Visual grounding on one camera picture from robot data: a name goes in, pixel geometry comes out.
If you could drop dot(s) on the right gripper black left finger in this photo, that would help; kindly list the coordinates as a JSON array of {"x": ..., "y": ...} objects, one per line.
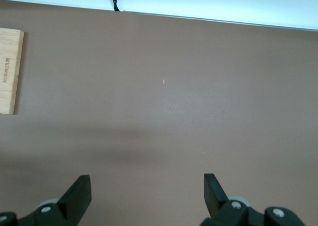
[{"x": 74, "y": 198}]

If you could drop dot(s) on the bamboo cutting board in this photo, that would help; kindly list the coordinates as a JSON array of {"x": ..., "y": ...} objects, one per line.
[{"x": 10, "y": 97}]

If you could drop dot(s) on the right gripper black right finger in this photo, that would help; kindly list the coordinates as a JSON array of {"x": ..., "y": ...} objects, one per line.
[{"x": 214, "y": 198}]

